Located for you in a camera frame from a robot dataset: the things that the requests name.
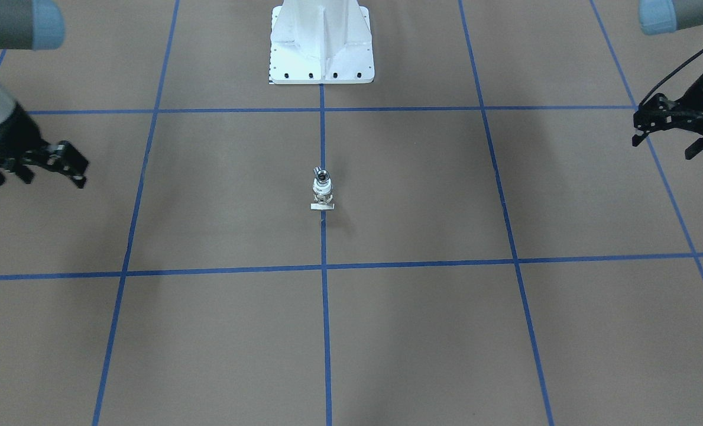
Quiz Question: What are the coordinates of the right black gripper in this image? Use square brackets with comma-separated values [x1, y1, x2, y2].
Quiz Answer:
[0, 106, 89, 189]

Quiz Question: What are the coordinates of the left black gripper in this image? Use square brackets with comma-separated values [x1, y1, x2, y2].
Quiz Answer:
[632, 74, 703, 161]

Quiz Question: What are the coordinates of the small metal pipe fitting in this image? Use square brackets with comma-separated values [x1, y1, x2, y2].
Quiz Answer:
[313, 167, 331, 186]

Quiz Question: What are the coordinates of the white PPR valve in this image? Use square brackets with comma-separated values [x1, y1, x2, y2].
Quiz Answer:
[310, 180, 335, 211]

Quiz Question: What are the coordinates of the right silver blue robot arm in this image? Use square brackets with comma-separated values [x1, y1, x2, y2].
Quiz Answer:
[0, 1, 89, 188]

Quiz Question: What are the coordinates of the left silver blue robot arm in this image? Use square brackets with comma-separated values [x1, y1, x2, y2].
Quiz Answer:
[631, 1, 703, 160]

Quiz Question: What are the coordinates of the black left wrist camera cable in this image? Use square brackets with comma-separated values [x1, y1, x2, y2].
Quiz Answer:
[641, 30, 703, 110]

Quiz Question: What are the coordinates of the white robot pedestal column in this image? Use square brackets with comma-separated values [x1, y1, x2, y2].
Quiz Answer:
[268, 1, 375, 85]

